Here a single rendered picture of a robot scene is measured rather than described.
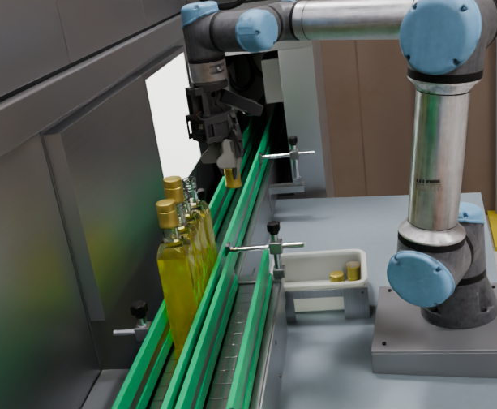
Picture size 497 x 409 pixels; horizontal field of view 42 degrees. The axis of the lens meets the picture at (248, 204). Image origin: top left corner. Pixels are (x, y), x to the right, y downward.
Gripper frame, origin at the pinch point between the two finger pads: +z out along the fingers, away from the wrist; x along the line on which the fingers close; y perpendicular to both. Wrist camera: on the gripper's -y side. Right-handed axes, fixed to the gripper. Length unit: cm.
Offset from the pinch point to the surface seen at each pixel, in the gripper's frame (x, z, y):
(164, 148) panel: -24.8, -1.2, 1.6
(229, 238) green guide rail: 0.7, 14.6, 3.8
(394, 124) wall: -121, 59, -194
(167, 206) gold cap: 18.3, -5.7, 26.6
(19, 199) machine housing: 20, -16, 51
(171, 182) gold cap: 14.2, -8.0, 22.7
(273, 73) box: -60, -3, -63
